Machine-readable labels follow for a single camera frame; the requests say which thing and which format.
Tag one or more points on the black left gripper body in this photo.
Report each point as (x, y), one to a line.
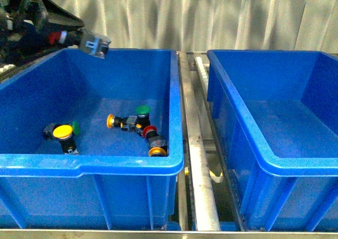
(31, 29)

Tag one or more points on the red push button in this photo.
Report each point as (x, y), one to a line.
(153, 137)
(87, 41)

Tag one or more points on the lying green push button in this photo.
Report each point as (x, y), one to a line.
(48, 129)

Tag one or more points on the left blue plastic bin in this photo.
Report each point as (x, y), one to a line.
(112, 183)

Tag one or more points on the blue plastic bin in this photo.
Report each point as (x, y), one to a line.
(112, 183)
(275, 114)

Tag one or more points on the lying yellow push button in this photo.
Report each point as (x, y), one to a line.
(125, 124)

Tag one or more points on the upright green push button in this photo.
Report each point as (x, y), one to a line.
(142, 112)

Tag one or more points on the lying red push button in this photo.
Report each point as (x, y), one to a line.
(153, 137)

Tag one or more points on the white roller track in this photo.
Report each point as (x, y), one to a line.
(203, 74)

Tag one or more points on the corner yellow push button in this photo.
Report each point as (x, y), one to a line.
(157, 152)

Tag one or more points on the steel front shelf beam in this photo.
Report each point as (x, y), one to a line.
(11, 233)

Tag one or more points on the right blue plastic bin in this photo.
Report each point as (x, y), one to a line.
(275, 114)

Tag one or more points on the steel divider rail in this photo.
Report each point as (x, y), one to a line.
(205, 215)

